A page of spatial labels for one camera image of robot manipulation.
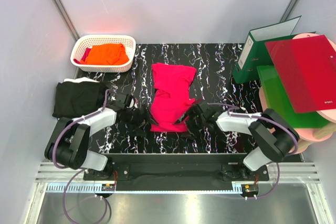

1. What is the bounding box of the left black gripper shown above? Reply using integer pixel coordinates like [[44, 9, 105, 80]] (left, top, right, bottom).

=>
[[124, 103, 158, 136]]

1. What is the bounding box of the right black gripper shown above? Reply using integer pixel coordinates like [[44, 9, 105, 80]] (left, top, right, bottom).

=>
[[173, 107, 206, 140]]

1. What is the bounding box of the magenta t shirt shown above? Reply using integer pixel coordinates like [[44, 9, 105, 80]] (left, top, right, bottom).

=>
[[151, 63, 196, 133]]

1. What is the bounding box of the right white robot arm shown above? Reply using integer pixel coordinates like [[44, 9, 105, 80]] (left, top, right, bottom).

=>
[[175, 100, 299, 180]]

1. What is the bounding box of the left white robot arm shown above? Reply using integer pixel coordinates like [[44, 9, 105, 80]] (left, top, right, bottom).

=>
[[44, 93, 158, 180]]

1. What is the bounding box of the orange t shirt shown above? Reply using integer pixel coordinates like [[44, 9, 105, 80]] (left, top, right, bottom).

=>
[[79, 44, 129, 66]]

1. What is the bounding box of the white plastic basket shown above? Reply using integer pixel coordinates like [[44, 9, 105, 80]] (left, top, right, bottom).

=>
[[70, 35, 136, 73]]

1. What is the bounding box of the folded black t shirt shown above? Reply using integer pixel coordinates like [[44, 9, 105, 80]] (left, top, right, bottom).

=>
[[52, 81, 108, 119]]

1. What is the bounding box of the green plastic folder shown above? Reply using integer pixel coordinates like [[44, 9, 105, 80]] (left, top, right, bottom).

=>
[[257, 66, 329, 129]]

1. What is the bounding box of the green lever arch binder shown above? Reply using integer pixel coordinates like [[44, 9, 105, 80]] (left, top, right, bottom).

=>
[[233, 16, 301, 84]]

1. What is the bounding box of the pink round wooden stool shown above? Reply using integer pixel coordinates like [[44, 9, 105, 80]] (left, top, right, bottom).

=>
[[259, 33, 335, 154]]

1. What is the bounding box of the red plastic folder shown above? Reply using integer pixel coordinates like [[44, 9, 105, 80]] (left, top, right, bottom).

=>
[[265, 35, 335, 113]]

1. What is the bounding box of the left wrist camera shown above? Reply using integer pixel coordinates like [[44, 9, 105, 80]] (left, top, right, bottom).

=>
[[125, 97, 138, 109]]

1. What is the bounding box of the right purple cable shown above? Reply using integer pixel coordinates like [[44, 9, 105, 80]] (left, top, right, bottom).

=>
[[207, 102, 300, 200]]

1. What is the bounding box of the purple cable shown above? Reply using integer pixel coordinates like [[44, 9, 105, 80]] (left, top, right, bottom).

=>
[[51, 89, 113, 223], [207, 102, 300, 200]]

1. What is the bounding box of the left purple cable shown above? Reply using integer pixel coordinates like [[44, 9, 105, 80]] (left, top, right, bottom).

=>
[[51, 89, 113, 223]]

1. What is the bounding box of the aluminium rail frame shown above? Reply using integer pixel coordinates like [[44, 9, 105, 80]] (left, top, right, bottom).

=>
[[23, 162, 335, 223]]

